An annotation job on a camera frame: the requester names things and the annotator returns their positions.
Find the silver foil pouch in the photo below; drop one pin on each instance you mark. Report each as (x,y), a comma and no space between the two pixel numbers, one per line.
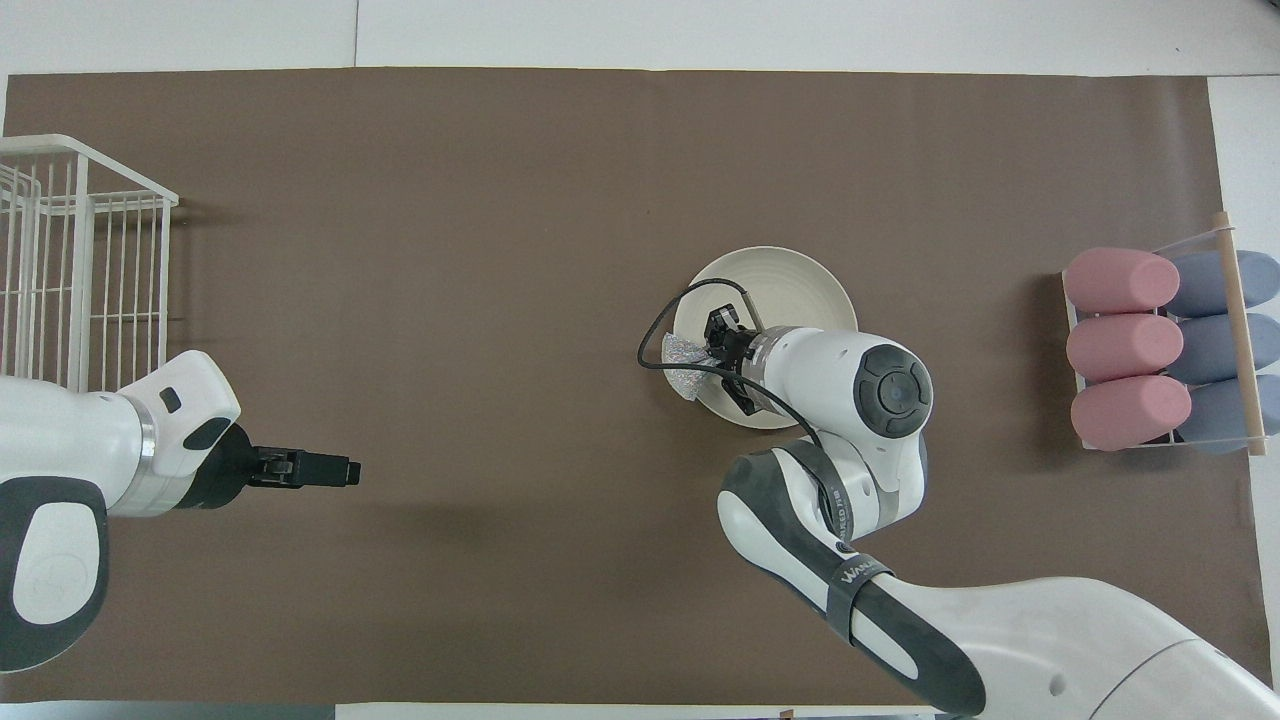
(685,365)

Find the blue plastic cup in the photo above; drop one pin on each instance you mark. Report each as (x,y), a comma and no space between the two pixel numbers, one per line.
(1205,283)
(1215,412)
(1210,350)

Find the brown table mat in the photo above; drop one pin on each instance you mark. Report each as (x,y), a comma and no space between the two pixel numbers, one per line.
(450,250)

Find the cream round plate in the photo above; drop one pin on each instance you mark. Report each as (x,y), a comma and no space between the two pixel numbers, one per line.
(800,290)

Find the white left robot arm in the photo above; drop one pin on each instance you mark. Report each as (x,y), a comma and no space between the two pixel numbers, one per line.
(80,450)

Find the pink plastic cup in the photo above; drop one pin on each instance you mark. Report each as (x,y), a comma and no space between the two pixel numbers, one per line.
(1130,412)
(1125,348)
(1120,280)

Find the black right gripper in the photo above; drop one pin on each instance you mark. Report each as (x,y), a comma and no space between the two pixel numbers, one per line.
(740,355)

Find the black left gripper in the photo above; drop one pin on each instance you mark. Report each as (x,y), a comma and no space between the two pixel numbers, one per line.
(240,475)

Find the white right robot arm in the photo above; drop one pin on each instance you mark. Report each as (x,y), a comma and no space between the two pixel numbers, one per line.
(850,380)

